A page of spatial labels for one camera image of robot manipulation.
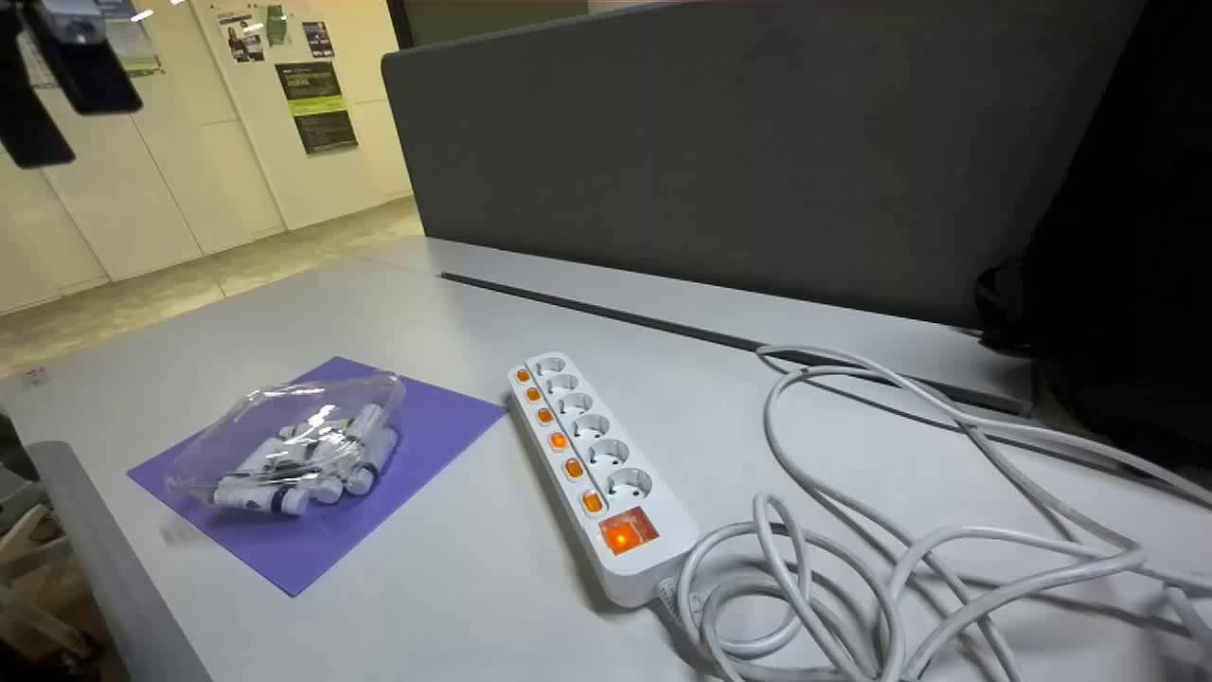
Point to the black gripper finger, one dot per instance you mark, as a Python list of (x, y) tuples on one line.
[(93, 76), (27, 116)]

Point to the white power strip orange switches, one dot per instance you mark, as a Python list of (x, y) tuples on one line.
[(602, 488)]

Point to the pale green paper sheet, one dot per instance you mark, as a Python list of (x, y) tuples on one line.
[(136, 43)]

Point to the small photo poster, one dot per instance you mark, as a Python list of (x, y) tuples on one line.
[(239, 38)]

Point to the small green paper note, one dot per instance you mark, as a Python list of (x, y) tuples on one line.
[(275, 25)]

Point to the green black poster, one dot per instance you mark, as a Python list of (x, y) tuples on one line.
[(309, 90)]

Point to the small dark picture poster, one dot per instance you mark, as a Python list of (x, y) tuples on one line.
[(316, 38)]

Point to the dark poster with text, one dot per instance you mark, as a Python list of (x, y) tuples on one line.
[(327, 131)]

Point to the clear bag of white parts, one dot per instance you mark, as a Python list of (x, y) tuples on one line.
[(303, 448)]

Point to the wooden furniture clutter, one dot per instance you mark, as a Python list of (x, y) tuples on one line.
[(30, 571)]

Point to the purple cloth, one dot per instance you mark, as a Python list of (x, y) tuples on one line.
[(437, 421)]

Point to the grey desk partition panel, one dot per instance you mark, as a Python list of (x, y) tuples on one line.
[(758, 139)]

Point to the white wall cabinets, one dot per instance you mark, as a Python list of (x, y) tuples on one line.
[(192, 176)]

